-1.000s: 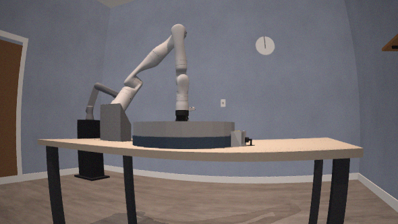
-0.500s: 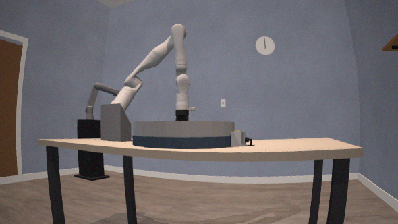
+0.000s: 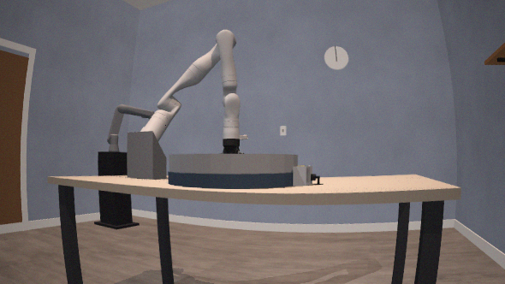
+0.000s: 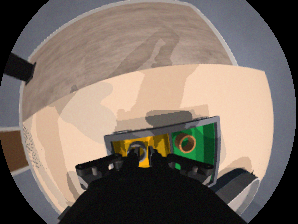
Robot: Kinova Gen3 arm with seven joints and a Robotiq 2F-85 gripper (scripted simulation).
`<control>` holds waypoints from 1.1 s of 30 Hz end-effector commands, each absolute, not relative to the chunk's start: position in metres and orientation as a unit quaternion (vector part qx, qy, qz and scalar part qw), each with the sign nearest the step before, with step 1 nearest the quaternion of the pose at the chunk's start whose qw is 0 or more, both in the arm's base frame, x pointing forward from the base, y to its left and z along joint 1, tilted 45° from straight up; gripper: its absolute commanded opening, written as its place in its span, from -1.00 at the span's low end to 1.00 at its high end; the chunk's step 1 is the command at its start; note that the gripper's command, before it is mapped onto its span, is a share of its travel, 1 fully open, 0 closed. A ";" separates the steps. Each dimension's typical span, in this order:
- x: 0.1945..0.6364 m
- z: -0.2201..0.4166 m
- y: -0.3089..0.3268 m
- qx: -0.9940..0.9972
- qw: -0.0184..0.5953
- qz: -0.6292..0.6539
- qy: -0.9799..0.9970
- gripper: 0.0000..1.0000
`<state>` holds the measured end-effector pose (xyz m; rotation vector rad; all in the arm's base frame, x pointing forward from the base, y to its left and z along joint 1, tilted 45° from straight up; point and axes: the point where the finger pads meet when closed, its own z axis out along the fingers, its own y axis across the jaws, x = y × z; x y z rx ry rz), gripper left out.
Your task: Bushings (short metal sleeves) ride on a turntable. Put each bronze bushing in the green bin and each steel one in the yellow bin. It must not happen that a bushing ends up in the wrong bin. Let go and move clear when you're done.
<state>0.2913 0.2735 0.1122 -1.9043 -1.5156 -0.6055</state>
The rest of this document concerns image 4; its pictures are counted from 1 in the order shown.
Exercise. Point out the bronze bushing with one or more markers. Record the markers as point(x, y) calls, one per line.
point(190, 145)

